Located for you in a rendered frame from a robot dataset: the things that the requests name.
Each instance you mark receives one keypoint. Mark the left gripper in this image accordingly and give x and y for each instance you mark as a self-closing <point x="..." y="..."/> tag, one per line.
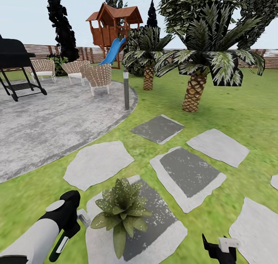
<point x="71" y="227"/>

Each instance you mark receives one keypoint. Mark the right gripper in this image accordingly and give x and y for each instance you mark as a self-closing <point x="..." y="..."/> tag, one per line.
<point x="216" y="253"/>

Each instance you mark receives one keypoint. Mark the insectifuge atomizer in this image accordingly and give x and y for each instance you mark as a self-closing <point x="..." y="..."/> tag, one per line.
<point x="59" y="247"/>

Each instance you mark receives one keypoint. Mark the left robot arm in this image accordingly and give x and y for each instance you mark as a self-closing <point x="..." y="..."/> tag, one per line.
<point x="34" y="245"/>

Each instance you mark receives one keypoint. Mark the garden chair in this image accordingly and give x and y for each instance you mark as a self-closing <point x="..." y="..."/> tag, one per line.
<point x="99" y="75"/>
<point x="76" y="68"/>
<point x="42" y="67"/>

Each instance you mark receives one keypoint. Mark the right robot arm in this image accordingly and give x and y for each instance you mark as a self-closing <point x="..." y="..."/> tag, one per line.
<point x="224" y="252"/>

